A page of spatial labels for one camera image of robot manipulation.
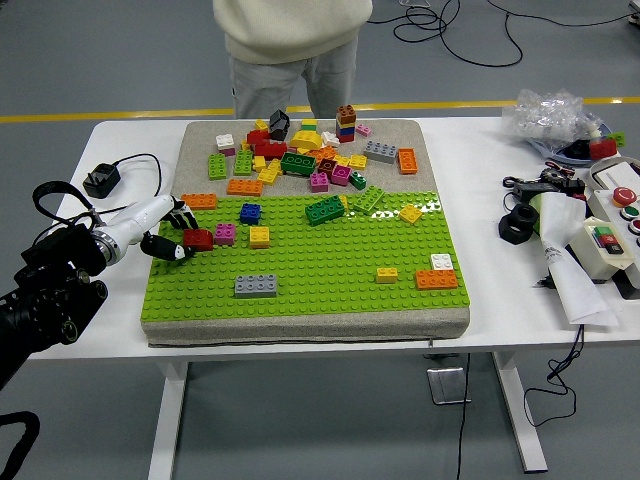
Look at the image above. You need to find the red rounded brick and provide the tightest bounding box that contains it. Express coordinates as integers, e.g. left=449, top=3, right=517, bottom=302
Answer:
left=182, top=228, right=215, bottom=253

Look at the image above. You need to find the black long floor cable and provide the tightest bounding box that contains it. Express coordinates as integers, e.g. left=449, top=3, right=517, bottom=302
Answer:
left=487, top=0, right=636, bottom=27

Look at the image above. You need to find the green studded baseplate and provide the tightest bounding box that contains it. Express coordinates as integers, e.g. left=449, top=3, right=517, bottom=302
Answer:
left=141, top=190, right=474, bottom=324

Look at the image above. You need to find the small white switch box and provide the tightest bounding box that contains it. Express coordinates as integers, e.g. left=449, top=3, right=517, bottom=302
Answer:
left=567, top=217, right=635, bottom=281

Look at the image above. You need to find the black hanging cable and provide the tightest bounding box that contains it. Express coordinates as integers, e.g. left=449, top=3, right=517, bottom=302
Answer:
left=523, top=323, right=585, bottom=428

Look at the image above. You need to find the red long brick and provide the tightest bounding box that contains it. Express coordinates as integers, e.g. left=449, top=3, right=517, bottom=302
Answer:
left=588, top=138, right=619, bottom=161
left=252, top=141, right=289, bottom=161

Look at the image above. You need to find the black plug with cord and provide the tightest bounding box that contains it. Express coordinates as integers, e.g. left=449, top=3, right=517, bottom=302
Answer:
left=82, top=152, right=163, bottom=215

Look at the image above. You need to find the black brick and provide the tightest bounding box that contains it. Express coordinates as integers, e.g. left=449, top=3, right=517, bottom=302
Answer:
left=268, top=109, right=292, bottom=142

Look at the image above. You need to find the light blue bowl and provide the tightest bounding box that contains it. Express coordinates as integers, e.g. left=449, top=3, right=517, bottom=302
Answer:
left=527, top=122, right=626, bottom=164

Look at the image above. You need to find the white control box with buttons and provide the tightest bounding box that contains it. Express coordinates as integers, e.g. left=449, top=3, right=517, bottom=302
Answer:
left=585, top=185, right=640, bottom=291

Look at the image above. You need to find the large black hex nut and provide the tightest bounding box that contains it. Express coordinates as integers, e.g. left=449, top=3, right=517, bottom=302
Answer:
left=497, top=202, right=540, bottom=245

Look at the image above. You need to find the orange long brick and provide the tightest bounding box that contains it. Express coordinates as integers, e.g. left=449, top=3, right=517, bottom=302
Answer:
left=180, top=193, right=219, bottom=211
left=396, top=147, right=419, bottom=176
left=415, top=269, right=459, bottom=291
left=226, top=178, right=264, bottom=197

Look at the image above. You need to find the yellow long brick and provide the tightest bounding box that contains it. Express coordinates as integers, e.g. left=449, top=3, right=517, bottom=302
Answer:
left=256, top=158, right=283, bottom=187

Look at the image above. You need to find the light green plastic part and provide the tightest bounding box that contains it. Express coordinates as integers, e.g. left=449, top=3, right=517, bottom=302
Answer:
left=527, top=193, right=546, bottom=236

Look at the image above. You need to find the black servo motor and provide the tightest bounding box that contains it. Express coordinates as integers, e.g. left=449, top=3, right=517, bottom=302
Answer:
left=558, top=175, right=587, bottom=199

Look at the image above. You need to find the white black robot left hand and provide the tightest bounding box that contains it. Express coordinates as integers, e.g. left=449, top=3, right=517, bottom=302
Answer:
left=113, top=194, right=200, bottom=262

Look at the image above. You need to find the black cable under table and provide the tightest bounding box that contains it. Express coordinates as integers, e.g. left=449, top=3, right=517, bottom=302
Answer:
left=455, top=352, right=472, bottom=480

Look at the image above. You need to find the clear plastic bag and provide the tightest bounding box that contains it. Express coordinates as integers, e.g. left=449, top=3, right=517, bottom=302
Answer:
left=501, top=87, right=604, bottom=151

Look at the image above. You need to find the black looped floor cable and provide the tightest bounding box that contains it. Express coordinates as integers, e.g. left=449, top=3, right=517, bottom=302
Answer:
left=367, top=0, right=525, bottom=69

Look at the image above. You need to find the grey long brick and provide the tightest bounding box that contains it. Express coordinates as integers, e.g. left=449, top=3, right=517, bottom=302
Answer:
left=234, top=273, right=279, bottom=300
left=362, top=140, right=400, bottom=165

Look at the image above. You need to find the white table leg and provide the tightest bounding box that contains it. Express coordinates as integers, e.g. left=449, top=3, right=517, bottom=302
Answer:
left=147, top=360, right=190, bottom=480
left=489, top=351, right=550, bottom=474

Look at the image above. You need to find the yellow floor tape line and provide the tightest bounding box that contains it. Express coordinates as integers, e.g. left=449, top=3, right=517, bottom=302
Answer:
left=0, top=97, right=640, bottom=125

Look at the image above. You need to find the dark green long brick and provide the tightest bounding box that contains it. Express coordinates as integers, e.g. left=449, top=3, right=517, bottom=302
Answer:
left=279, top=151, right=318, bottom=178
left=305, top=195, right=347, bottom=227

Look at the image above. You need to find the person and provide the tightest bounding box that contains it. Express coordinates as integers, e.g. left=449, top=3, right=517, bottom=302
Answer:
left=212, top=0, right=375, bottom=121

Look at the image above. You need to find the white paper bag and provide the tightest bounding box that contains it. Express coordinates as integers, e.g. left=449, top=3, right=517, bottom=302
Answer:
left=537, top=192, right=621, bottom=329

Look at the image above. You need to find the yellow curved brick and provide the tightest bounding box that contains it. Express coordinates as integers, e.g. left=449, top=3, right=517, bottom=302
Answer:
left=288, top=129, right=324, bottom=151

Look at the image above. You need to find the round black part with wires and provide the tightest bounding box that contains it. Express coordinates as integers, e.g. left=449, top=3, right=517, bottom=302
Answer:
left=539, top=159, right=584, bottom=185

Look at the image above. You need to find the metal floor plate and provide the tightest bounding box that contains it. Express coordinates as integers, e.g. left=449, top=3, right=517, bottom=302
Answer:
left=425, top=367, right=472, bottom=405

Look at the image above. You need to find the grey-brown cushion mat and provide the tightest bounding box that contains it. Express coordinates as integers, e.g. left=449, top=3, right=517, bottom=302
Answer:
left=139, top=118, right=471, bottom=349

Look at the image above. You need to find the black power adapter with cable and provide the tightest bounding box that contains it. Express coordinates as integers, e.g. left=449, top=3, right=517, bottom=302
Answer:
left=501, top=174, right=562, bottom=214

